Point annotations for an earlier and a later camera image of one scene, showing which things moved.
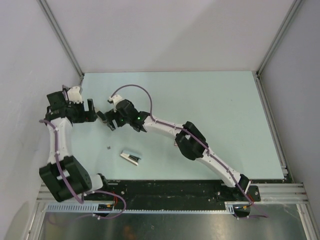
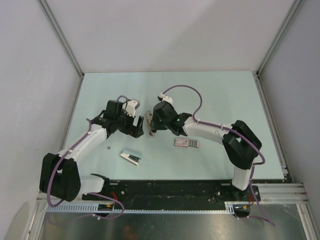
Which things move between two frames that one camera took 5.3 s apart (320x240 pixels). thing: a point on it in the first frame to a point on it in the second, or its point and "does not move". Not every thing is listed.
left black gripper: x=89 y=116 to x=134 y=131
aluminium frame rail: x=281 y=193 does not move
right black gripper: x=112 y=116 to x=155 y=125
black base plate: x=173 y=191 does not move
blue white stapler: x=130 y=157 does not move
